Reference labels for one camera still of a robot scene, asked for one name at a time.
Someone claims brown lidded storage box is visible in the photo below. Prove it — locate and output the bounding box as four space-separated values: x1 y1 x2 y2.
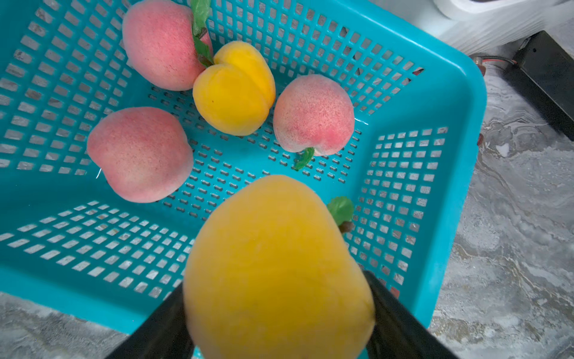
373 0 573 55

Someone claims pink peach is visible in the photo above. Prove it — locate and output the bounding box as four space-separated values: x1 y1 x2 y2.
87 107 194 203
122 0 206 91
273 74 355 171

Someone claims teal plastic basket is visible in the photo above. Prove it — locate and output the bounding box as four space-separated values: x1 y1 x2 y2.
1 1 487 336

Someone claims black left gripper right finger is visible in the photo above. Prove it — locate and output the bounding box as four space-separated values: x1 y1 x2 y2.
364 270 457 359

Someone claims small brown tool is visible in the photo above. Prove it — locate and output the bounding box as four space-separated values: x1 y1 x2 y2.
471 55 517 76

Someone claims black phone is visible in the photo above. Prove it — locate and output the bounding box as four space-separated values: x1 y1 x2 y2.
503 31 573 139

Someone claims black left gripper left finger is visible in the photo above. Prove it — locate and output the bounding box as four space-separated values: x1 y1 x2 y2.
106 285 194 359

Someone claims yellow red peach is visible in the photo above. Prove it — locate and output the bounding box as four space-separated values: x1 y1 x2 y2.
193 40 276 136

